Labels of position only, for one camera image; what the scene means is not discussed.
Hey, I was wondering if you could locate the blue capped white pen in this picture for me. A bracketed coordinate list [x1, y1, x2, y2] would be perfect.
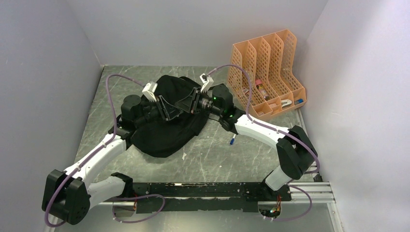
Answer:
[229, 134, 236, 145]

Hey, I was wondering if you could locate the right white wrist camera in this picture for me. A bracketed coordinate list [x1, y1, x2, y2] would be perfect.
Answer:
[200, 73, 214, 93]

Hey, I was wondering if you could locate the silver stapler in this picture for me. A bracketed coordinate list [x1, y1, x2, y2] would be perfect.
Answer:
[281, 99, 293, 109]

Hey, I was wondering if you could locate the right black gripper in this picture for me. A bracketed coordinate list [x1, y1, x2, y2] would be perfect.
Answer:
[175, 87, 222, 117]

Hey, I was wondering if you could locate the orange plastic file organizer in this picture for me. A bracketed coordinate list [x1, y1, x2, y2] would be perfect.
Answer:
[227, 29, 307, 121]

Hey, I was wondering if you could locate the black student backpack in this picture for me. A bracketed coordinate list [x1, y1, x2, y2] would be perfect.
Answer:
[131, 75, 209, 158]

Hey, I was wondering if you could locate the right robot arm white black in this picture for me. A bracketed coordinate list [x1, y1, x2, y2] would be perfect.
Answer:
[175, 84, 320, 200]

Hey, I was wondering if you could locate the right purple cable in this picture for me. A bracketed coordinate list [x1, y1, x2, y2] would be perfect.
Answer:
[206, 64, 320, 221]

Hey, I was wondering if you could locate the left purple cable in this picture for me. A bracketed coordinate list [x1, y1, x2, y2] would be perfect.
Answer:
[44, 74, 166, 228]

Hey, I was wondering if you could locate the purple cable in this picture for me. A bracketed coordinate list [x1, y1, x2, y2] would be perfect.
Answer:
[44, 74, 166, 228]
[206, 64, 320, 221]

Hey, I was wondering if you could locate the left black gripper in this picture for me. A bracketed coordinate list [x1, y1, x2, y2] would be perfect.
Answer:
[134, 95, 183, 127]

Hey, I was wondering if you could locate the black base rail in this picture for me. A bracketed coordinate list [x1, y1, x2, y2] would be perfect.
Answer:
[133, 182, 292, 214]

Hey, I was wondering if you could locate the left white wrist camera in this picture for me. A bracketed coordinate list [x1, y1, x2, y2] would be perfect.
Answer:
[142, 81, 158, 102]

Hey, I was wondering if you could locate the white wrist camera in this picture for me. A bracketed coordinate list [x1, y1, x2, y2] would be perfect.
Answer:
[200, 73, 214, 93]
[142, 81, 158, 102]

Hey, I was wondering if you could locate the pink capped bottle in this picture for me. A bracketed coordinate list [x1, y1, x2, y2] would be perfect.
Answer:
[255, 79, 270, 101]

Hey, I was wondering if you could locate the aluminium frame rail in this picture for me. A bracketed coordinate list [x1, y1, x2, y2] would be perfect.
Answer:
[97, 182, 334, 207]

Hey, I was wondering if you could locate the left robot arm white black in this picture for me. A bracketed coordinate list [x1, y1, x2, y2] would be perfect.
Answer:
[42, 95, 165, 228]

